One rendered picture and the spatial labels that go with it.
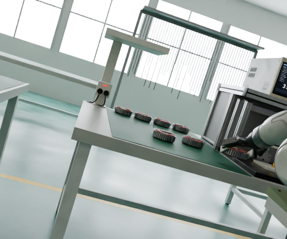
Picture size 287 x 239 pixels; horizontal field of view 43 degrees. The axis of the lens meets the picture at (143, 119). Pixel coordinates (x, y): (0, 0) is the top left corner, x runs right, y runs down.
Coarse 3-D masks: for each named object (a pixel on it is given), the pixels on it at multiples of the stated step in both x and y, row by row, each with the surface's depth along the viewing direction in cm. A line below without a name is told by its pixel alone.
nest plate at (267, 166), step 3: (255, 162) 183; (258, 162) 180; (261, 162) 183; (261, 165) 176; (264, 165) 174; (267, 165) 178; (270, 165) 182; (264, 168) 173; (267, 168) 171; (270, 168) 171; (273, 168) 174; (273, 171) 172
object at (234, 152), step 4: (232, 148) 156; (236, 148) 163; (224, 152) 158; (228, 152) 156; (232, 152) 155; (236, 152) 155; (240, 152) 155; (244, 152) 156; (232, 156) 156; (236, 156) 155; (240, 156) 155; (244, 156) 156
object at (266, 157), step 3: (258, 150) 193; (264, 153) 191; (267, 153) 193; (252, 156) 195; (258, 156) 191; (261, 156) 191; (264, 156) 191; (267, 156) 191; (270, 156) 192; (255, 159) 192; (258, 159) 191; (261, 159) 191; (264, 159) 191; (267, 159) 192; (264, 162) 192; (267, 162) 192
